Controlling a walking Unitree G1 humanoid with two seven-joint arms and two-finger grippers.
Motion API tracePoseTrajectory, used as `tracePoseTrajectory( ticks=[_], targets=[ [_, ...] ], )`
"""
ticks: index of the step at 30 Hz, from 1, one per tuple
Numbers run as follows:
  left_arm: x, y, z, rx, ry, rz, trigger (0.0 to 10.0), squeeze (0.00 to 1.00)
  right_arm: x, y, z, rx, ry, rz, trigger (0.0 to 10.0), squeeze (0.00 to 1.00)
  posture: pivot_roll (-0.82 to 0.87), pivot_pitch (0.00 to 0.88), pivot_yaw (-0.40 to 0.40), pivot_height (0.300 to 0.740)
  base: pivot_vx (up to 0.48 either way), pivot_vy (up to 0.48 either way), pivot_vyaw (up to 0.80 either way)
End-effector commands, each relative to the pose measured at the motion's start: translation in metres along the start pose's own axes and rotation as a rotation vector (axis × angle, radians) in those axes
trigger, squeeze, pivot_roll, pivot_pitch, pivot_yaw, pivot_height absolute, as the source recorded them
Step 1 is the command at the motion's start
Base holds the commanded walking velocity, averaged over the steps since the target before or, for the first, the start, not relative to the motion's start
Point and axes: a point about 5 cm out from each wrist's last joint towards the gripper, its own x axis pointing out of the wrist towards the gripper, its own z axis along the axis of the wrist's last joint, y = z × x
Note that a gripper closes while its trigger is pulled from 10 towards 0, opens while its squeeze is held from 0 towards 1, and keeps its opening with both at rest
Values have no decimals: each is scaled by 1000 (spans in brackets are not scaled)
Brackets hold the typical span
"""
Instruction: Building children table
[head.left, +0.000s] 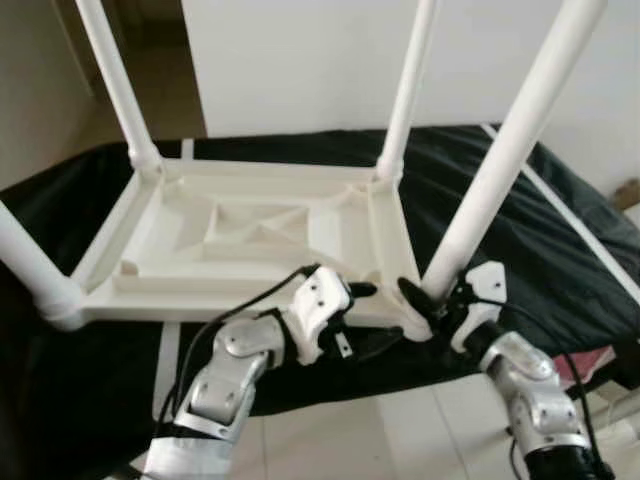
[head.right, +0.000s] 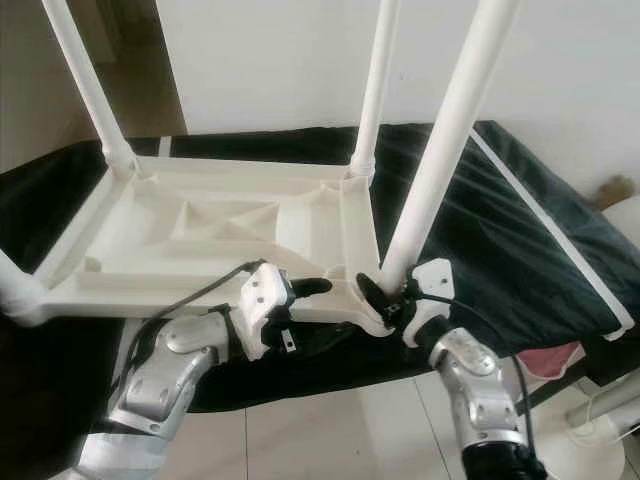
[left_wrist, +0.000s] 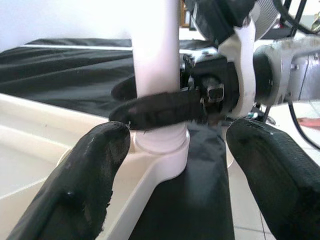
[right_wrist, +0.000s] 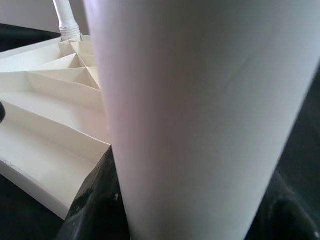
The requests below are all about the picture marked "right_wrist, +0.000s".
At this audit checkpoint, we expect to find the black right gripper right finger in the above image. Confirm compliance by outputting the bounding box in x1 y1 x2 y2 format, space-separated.
256 174 320 240

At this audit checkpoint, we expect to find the white plastic table leg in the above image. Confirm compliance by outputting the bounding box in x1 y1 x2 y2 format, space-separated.
83 0 320 240
52 0 81 42

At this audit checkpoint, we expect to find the black table cloth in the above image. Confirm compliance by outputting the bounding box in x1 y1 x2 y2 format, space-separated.
0 23 320 240

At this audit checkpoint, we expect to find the white plastic table top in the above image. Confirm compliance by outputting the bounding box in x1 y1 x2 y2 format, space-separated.
0 34 112 222

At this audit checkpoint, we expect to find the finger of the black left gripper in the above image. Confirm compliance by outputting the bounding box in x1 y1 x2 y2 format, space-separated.
0 101 7 125

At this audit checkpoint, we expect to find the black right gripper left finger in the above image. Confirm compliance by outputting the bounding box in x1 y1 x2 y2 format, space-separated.
57 143 133 240

